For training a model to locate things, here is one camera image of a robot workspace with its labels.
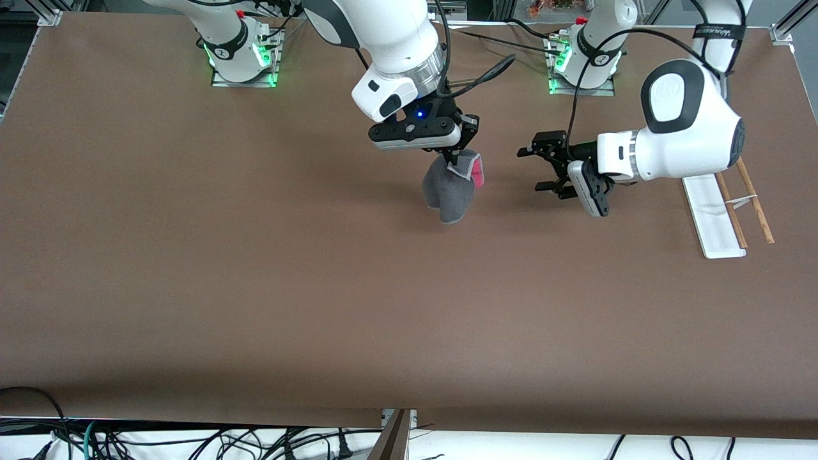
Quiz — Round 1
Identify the grey towel with pink side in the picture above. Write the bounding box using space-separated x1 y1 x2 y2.
421 149 485 225

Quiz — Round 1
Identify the white rectangular tray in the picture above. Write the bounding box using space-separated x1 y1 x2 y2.
681 158 776 260

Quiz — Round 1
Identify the thin black table cable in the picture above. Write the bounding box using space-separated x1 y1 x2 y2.
447 26 558 57

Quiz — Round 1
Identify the thick black base cable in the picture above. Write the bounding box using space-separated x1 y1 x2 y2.
508 18 571 40

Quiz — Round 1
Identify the metal frame post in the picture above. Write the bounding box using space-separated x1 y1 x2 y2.
367 409 418 460

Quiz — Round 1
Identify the black floor cable tangle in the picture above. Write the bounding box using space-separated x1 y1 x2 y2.
19 425 384 460

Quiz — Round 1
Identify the thick black floor cable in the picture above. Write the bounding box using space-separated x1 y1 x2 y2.
0 386 70 443

